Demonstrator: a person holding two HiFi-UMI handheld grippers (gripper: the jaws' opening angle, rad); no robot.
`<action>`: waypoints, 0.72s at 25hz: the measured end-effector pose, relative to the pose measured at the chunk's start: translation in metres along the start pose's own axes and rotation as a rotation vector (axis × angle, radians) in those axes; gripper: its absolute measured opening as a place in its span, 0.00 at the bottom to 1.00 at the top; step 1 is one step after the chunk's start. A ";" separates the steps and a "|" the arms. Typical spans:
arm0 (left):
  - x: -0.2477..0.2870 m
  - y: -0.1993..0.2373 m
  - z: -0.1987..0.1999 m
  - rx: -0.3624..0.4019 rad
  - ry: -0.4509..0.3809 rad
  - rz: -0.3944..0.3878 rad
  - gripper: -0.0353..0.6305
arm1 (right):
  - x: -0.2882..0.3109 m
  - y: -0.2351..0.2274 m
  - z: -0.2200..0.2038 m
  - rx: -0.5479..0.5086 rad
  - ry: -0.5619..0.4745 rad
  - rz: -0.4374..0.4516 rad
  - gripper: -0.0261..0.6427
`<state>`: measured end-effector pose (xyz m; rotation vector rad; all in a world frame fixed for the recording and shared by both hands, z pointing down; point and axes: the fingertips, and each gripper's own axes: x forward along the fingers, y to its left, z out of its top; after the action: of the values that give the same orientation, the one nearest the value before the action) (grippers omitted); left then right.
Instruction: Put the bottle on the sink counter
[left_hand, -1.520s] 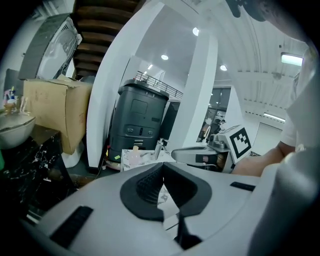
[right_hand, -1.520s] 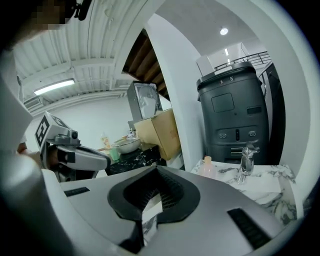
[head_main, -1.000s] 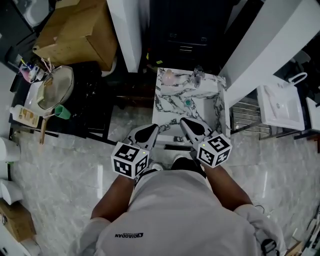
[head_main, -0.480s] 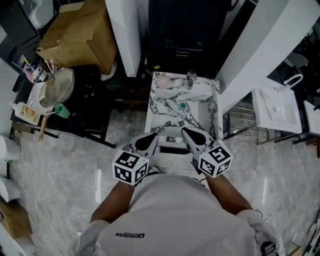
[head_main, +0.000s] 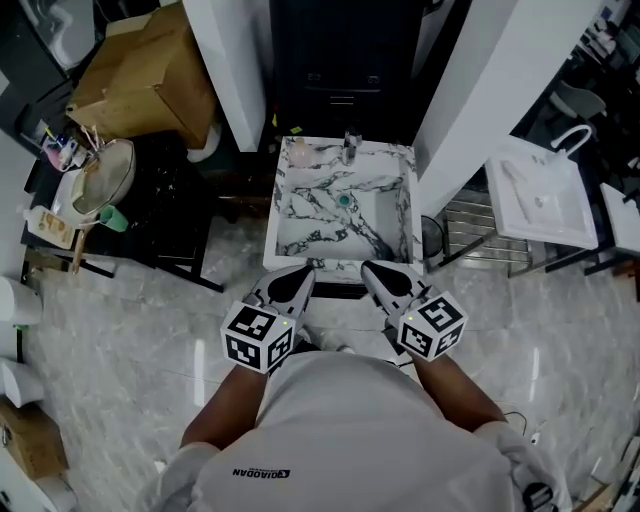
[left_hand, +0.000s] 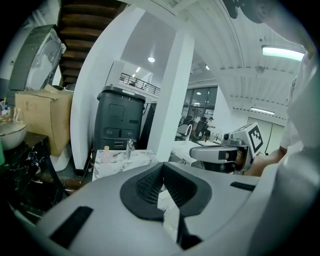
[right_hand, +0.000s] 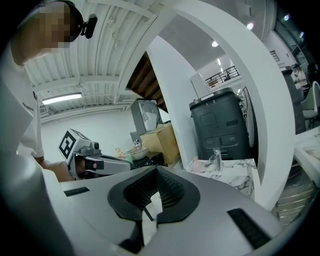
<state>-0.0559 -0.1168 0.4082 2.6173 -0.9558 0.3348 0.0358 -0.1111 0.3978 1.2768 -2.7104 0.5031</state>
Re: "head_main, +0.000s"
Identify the grey-green chair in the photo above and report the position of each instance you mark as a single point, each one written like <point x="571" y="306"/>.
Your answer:
<point x="580" y="100"/>

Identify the black marble side table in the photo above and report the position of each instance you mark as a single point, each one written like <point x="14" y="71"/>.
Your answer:
<point x="170" y="210"/>

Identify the green plastic cup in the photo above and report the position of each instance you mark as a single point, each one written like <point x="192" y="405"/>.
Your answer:
<point x="114" y="218"/>

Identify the person's left forearm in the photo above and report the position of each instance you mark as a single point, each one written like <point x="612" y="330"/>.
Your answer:
<point x="225" y="410"/>

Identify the white table with black frame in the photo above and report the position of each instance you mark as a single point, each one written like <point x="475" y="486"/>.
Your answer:
<point x="622" y="220"/>

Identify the white ceramic sink basin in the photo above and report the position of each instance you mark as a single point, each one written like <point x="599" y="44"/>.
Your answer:
<point x="545" y="210"/>

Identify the cream pump soap bottle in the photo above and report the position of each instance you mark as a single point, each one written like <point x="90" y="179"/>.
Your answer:
<point x="50" y="226"/>

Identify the white plastic bucket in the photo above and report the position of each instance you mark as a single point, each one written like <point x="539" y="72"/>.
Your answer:
<point x="206" y="142"/>

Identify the dark grey delivery robot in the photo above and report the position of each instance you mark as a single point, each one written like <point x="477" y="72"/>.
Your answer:
<point x="345" y="50"/>

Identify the white rounded trash can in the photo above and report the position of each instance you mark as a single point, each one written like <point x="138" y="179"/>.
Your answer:
<point x="20" y="300"/>

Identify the black mesh waste bin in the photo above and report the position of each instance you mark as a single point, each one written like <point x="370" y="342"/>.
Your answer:
<point x="432" y="237"/>

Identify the metal rack stand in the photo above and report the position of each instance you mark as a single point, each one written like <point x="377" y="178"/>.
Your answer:
<point x="475" y="235"/>

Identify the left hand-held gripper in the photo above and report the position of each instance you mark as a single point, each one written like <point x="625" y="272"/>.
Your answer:
<point x="255" y="337"/>

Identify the white marble sink countertop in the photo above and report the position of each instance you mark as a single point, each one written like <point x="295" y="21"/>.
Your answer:
<point x="325" y="150"/>

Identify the white curved faucet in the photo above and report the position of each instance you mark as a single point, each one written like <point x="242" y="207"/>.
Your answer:
<point x="575" y="132"/>

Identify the wooden sticks bundle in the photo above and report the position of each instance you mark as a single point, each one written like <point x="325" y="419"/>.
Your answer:
<point x="92" y="136"/>

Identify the person's white t-shirt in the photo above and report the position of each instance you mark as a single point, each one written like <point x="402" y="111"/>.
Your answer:
<point x="350" y="435"/>

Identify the pink toothbrush cup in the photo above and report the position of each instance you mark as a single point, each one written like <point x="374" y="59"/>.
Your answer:
<point x="60" y="150"/>

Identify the small green object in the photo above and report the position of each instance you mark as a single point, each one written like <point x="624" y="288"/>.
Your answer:
<point x="344" y="199"/>

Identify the person's right forearm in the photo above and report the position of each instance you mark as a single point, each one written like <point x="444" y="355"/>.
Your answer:
<point x="460" y="395"/>

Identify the brown cardboard box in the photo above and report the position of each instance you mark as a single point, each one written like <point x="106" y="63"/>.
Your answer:
<point x="145" y="75"/>

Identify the white rounded container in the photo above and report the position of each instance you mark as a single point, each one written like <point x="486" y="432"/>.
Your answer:
<point x="20" y="382"/>

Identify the pink bottle with tan cap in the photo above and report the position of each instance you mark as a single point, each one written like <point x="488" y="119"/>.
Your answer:
<point x="302" y="156"/>

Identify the flat brown cardboard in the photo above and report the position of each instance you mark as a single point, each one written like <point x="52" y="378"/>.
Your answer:
<point x="32" y="440"/>

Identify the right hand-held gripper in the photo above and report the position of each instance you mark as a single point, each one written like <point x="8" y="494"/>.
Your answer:
<point x="432" y="325"/>

